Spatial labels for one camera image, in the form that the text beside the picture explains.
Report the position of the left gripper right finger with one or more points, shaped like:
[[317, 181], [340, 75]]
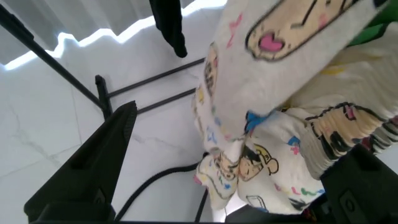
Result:
[[363, 193]]

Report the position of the black clothes rack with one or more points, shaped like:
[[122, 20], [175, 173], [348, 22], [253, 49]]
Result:
[[102, 93]]

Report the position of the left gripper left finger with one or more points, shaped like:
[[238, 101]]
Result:
[[87, 180]]

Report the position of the cream printed garment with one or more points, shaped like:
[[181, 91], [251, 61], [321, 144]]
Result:
[[280, 93]]

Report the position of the black t-shirt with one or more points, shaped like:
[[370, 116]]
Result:
[[169, 25]]

